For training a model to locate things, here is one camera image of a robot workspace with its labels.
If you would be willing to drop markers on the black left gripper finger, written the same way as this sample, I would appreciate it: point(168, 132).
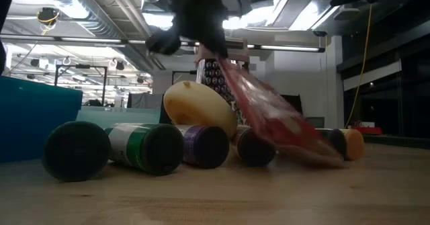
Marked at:
point(217, 43)
point(163, 43)

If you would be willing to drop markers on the white tape roll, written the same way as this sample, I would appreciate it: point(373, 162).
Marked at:
point(198, 105)

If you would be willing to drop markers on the red snack packet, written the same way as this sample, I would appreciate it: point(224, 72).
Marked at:
point(268, 117)

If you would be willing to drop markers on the purple paint bottle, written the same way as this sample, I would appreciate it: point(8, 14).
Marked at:
point(206, 147)

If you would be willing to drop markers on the green paint bottle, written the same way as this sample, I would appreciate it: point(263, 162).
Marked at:
point(161, 149)
point(75, 151)

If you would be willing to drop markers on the pink paint bottle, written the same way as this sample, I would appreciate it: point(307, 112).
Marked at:
point(255, 149)

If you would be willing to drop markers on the large blue plastic bin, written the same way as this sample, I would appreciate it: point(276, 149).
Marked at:
point(33, 117)

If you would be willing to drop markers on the orange paint bottle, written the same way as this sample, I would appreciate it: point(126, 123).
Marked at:
point(354, 144)

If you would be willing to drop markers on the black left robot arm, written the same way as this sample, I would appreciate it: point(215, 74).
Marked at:
point(5, 3)

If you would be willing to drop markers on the green translucent plastic tray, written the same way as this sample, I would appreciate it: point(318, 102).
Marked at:
point(117, 115)

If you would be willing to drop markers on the red box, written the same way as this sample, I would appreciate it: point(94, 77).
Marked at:
point(369, 130)

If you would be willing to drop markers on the silver ventilation duct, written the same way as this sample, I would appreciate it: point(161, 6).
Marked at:
point(100, 20)

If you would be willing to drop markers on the black metal gantry frame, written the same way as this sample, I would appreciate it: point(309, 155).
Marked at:
point(105, 84)

